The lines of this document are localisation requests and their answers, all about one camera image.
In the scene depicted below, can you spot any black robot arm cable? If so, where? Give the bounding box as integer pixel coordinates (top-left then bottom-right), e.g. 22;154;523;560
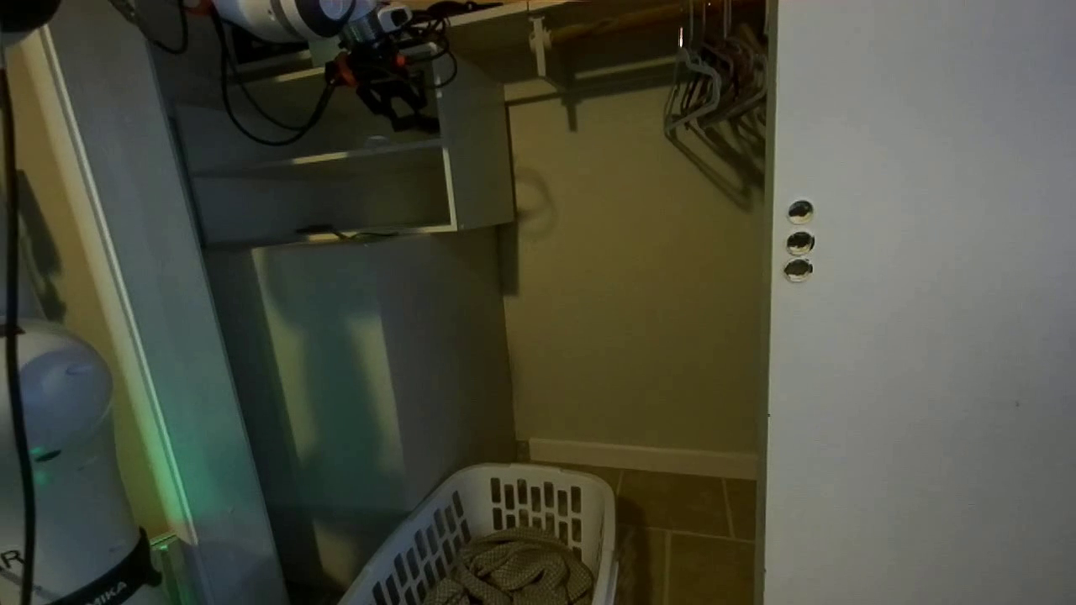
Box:
216;18;344;152

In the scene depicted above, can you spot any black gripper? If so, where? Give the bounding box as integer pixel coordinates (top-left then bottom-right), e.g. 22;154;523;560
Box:
335;29;437;126

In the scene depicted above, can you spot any white plastic laundry basket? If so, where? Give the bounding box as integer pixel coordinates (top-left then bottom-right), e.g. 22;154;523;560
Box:
335;461;622;605

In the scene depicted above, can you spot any white door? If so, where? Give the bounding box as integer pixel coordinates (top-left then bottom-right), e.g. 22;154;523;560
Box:
757;0;1076;605

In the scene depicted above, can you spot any bunch of clothes hangers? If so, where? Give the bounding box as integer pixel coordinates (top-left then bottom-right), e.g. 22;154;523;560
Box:
661;0;776;214

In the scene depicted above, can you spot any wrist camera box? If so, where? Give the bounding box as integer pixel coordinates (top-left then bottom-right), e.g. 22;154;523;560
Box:
372;5;413;38

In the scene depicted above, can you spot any closet rod with bracket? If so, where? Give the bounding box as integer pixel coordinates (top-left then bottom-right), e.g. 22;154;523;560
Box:
521;0;776;84

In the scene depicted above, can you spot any white baseboard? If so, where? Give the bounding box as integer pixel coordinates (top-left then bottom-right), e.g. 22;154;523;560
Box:
523;435;764;485

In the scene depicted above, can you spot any grey closet side panel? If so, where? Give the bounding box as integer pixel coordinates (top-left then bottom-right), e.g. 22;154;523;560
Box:
43;21;294;605

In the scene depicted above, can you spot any grey shelf unit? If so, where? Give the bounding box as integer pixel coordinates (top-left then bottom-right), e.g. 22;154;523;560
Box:
166;38;529;605

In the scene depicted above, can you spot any long black hanging cable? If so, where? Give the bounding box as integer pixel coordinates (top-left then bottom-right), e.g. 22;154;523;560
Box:
0;64;39;605

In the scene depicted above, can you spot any grey clothes pile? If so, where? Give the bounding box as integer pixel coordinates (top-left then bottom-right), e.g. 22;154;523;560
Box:
421;530;597;605

